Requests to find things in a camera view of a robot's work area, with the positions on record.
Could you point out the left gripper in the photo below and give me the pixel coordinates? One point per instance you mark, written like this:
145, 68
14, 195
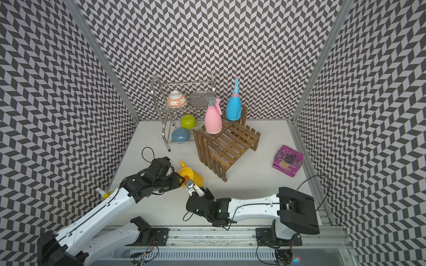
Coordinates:
175, 177

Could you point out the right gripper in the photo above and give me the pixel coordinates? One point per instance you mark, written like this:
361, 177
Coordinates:
208, 193

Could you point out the yellow watering can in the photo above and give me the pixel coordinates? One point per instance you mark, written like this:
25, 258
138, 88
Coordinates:
189, 174

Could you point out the pink spray bottle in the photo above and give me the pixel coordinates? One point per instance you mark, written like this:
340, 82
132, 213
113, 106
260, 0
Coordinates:
213, 119

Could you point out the blue spray bottle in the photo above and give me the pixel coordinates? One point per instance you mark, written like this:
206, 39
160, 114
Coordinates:
234, 105

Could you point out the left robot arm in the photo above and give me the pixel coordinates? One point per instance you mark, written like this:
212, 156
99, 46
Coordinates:
78, 243

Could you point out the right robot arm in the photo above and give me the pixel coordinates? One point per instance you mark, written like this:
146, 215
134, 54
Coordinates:
291, 211

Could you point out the wooden slatted shelf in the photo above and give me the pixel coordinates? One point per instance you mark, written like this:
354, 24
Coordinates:
220, 151

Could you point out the blue bowl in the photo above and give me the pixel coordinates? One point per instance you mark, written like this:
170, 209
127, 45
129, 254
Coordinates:
180, 135

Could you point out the lime green bowl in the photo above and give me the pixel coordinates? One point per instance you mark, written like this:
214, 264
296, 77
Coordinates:
188, 122

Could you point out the yellow spray bottle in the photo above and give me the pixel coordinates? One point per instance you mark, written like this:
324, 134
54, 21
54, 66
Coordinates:
104, 194

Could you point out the metal dish rack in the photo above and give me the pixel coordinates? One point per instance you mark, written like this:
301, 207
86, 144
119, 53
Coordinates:
170, 117

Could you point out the white orange patterned bowl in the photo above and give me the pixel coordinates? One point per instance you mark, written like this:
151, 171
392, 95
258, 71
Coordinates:
176, 99

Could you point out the grey glass plate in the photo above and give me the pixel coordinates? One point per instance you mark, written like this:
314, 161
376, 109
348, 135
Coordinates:
199, 99

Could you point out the purple snack box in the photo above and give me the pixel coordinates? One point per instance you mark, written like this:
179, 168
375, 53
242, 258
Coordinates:
288, 161

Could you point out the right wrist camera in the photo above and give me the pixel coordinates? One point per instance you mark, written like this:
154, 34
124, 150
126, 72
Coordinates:
193, 189

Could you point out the aluminium front rail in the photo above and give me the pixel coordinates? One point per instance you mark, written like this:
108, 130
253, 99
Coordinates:
333, 237

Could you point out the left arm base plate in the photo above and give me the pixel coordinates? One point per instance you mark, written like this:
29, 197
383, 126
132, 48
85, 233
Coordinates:
154, 236

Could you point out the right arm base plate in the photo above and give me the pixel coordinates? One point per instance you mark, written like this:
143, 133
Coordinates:
265, 237

